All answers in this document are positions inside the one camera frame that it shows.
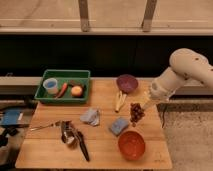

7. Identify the dark red grape bunch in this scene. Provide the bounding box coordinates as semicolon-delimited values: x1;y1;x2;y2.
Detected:
130;103;145;127

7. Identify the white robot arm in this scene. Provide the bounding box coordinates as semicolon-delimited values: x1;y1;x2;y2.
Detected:
141;48;213;110

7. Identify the purple bowl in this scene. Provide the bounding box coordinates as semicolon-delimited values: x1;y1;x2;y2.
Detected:
116;74;138;93

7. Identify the red bowl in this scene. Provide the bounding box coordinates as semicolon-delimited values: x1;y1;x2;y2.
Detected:
118;131;145;161

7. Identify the pale yellow banana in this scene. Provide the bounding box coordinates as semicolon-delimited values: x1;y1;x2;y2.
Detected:
115;91;127;112

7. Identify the blue sponge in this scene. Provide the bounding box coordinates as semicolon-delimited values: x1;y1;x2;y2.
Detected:
109;117;129;136

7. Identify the grey crumpled cloth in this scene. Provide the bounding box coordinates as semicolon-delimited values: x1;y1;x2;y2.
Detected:
80;108;100;126

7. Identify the yellow red apple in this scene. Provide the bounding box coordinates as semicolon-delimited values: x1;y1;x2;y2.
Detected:
71;86;83;97

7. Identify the dark brown item in tray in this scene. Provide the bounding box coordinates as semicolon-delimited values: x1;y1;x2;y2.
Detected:
68;80;84;88

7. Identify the shiny metal utensil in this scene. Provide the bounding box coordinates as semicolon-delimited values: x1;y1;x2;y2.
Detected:
61;121;77;148

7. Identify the orange carrot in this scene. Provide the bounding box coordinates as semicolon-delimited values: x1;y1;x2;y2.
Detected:
55;82;68;98

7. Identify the green plastic tray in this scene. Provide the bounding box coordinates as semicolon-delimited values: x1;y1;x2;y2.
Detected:
35;69;90;105

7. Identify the silver spoon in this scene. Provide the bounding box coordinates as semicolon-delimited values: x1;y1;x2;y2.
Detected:
30;121;62;131

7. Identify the clear blue plastic cup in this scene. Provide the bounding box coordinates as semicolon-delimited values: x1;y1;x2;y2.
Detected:
43;78;58;95

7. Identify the blue box on left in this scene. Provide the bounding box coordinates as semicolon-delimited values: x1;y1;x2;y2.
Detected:
0;109;23;126

